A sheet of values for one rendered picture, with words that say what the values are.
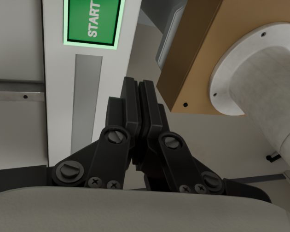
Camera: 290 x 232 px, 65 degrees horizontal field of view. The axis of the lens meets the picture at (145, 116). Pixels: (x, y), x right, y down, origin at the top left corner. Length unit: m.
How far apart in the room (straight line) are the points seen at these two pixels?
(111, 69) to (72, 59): 0.05
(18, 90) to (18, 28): 0.10
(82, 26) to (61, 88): 0.08
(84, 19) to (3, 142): 0.37
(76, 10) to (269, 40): 0.30
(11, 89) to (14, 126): 0.11
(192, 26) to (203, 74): 0.08
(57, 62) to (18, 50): 0.16
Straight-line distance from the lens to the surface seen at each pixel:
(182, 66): 0.41
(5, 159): 0.60
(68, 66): 0.28
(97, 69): 0.28
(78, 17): 0.25
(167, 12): 0.63
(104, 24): 0.25
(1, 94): 0.44
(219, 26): 0.37
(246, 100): 0.40
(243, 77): 0.41
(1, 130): 0.53
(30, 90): 0.43
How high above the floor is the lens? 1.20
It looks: 45 degrees down
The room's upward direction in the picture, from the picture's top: 156 degrees clockwise
